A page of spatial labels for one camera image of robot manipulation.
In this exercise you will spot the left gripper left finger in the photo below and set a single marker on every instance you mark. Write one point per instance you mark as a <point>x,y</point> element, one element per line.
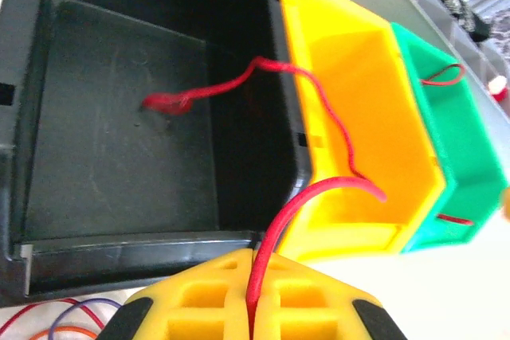
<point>191,308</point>

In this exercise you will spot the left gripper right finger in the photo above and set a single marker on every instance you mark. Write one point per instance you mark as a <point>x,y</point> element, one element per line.
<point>318,308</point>

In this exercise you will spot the black white striped sock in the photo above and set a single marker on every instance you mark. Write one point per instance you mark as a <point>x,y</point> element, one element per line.
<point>470,17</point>

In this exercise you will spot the yellow plastic bin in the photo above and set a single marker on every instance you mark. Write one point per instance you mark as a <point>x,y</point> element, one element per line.
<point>378,117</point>

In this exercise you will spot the grey divided organiser tray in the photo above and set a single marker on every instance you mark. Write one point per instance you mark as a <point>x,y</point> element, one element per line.
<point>382,1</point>

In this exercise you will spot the black plastic bin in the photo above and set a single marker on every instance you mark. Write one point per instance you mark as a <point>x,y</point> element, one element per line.
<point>99,137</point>

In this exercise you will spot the red and white sock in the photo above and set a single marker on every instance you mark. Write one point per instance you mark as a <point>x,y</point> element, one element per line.
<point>500,91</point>

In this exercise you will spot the green plastic bin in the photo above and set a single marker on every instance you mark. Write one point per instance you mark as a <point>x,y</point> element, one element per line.
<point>470,157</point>

